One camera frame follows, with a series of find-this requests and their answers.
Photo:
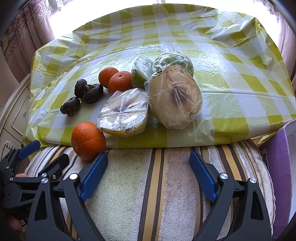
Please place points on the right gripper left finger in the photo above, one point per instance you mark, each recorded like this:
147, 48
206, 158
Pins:
75, 189

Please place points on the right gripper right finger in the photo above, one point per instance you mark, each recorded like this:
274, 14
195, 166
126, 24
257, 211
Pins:
250, 216

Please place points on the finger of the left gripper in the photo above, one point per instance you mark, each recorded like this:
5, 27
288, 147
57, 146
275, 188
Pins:
50, 169
11, 161

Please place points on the large orange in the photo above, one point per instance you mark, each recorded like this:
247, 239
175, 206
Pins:
88, 141

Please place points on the dark dried fruit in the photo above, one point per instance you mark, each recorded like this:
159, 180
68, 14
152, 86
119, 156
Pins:
92, 93
79, 88
71, 106

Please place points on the pale fruit half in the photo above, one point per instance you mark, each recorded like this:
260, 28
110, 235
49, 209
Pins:
174, 97
125, 114

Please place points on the small orange tangerine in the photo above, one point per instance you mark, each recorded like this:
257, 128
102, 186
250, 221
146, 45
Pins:
105, 75

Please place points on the green fruit half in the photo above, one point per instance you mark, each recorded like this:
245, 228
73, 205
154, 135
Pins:
141, 71
173, 58

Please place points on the person hand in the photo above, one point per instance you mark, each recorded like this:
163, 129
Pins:
14, 223

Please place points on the white cabinet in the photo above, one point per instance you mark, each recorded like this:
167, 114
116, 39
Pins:
13, 117

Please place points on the purple white cardboard box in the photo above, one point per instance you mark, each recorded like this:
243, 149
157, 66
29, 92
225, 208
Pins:
278, 153

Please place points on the striped towel cushion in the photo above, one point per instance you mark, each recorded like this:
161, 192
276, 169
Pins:
153, 194

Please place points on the green checkered plastic tablecloth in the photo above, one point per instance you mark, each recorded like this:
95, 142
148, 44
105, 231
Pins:
240, 72

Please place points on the beige curtain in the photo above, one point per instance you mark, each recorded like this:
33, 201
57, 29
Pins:
29, 30

